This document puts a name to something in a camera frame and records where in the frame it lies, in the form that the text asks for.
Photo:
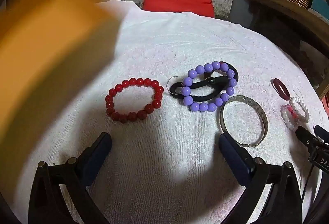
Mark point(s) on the white towel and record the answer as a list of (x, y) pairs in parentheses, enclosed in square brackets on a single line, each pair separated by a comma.
[(180, 41)]

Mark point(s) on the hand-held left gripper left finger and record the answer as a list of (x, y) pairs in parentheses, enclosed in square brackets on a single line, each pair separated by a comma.
[(95, 155)]

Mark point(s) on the blurred orange object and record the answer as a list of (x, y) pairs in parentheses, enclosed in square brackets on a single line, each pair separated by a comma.
[(38, 46)]

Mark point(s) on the silver metal bangle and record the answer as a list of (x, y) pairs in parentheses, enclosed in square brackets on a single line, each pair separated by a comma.
[(263, 118)]

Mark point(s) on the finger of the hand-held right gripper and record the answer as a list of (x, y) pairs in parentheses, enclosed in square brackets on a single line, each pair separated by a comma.
[(304, 135), (321, 132)]

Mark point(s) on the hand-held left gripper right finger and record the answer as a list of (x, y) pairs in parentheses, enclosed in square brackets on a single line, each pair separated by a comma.
[(236, 161)]

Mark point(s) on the teal box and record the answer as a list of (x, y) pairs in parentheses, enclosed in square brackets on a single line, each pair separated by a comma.
[(320, 4)]

